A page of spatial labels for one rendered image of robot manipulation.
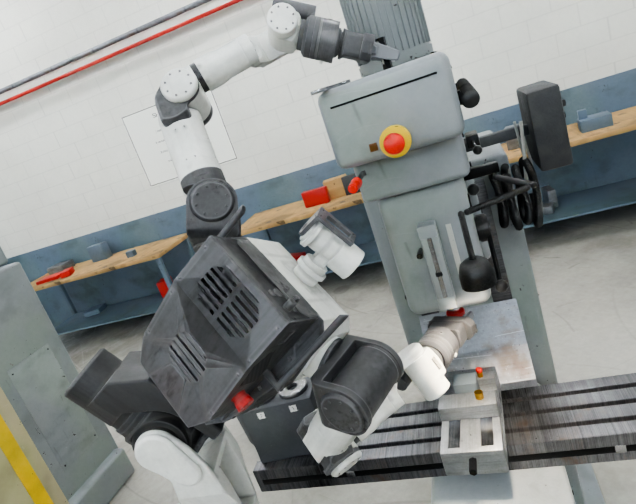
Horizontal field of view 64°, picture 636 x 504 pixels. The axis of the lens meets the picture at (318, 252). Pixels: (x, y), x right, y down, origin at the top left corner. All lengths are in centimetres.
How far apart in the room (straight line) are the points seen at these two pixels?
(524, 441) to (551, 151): 74
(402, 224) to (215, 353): 56
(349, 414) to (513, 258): 100
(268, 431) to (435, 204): 84
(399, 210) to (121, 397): 70
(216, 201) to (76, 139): 601
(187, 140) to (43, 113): 611
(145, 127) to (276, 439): 517
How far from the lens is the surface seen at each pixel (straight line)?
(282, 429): 159
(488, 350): 179
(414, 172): 113
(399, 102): 101
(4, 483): 236
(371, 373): 89
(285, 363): 90
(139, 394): 105
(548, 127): 146
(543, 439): 147
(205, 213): 97
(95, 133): 677
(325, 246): 94
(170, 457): 109
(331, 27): 119
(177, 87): 113
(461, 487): 150
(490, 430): 141
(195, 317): 86
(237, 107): 586
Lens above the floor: 189
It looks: 16 degrees down
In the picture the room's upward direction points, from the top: 19 degrees counter-clockwise
